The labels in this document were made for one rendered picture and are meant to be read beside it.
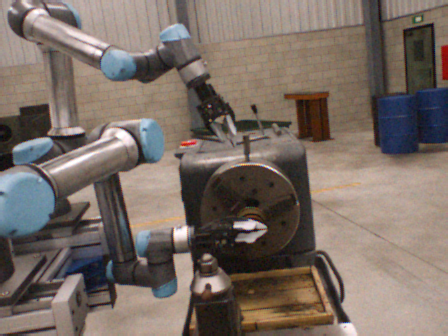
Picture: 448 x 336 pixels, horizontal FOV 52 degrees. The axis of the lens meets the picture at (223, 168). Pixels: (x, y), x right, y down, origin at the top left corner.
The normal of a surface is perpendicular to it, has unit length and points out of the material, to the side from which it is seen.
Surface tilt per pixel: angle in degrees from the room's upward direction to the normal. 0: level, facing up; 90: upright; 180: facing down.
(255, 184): 90
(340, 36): 90
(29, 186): 91
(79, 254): 90
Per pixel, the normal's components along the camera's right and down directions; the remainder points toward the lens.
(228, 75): 0.22, 0.15
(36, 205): 0.83, 0.01
